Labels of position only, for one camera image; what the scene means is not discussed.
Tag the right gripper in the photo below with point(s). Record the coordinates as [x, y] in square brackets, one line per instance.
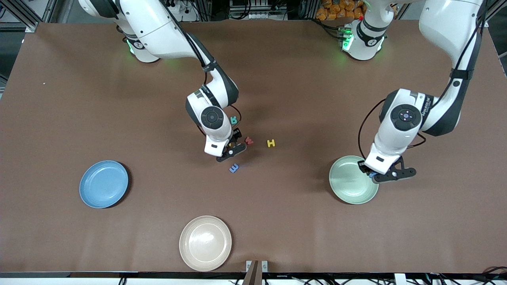
[236, 134]

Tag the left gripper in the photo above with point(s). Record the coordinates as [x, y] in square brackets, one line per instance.
[363, 168]

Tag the teal letter R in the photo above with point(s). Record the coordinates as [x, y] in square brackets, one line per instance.
[234, 120]

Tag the yellow letter H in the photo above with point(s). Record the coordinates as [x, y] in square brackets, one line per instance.
[271, 143]

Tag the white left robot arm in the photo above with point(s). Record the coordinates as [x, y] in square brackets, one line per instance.
[447, 23]

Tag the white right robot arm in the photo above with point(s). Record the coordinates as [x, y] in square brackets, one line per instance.
[158, 27]

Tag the green plate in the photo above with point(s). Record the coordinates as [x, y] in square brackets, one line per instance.
[348, 184]

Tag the beige plate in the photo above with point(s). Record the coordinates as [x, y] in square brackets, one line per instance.
[205, 243]

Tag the white power strip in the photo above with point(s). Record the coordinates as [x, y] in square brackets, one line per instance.
[186, 14]

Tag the blue plate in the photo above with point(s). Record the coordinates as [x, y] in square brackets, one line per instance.
[103, 184]

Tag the bag of oranges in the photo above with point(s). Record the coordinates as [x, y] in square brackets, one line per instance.
[336, 12]

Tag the table edge mount bracket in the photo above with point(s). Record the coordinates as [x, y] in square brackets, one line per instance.
[253, 275]

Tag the aluminium frame profile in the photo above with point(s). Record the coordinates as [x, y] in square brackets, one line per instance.
[23, 18]
[495, 10]

